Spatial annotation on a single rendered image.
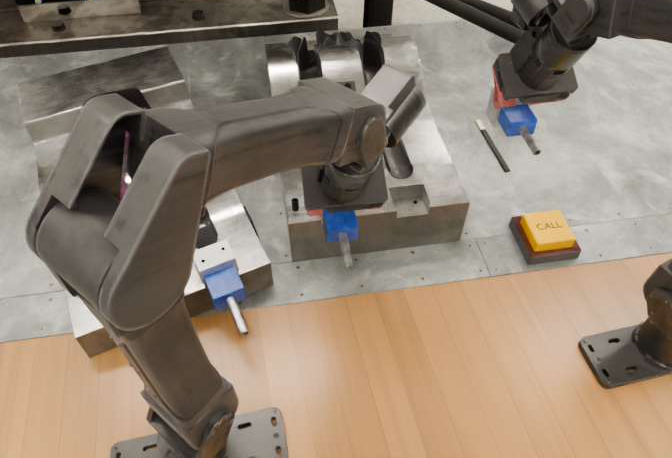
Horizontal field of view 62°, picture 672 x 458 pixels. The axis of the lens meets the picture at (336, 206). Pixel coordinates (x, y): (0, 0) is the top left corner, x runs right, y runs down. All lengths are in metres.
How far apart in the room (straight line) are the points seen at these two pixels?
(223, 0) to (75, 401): 1.02
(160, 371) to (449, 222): 0.50
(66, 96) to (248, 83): 0.35
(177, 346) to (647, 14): 0.54
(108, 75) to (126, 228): 0.73
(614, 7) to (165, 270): 0.51
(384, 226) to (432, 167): 0.12
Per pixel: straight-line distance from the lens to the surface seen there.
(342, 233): 0.74
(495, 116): 0.90
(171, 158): 0.34
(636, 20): 0.66
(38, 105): 1.04
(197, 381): 0.54
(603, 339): 0.84
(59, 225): 0.39
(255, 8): 1.45
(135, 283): 0.36
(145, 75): 1.04
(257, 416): 0.72
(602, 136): 1.14
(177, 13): 1.47
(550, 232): 0.88
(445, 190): 0.82
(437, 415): 0.74
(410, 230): 0.83
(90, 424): 0.78
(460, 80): 1.19
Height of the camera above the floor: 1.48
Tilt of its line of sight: 48 degrees down
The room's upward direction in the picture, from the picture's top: straight up
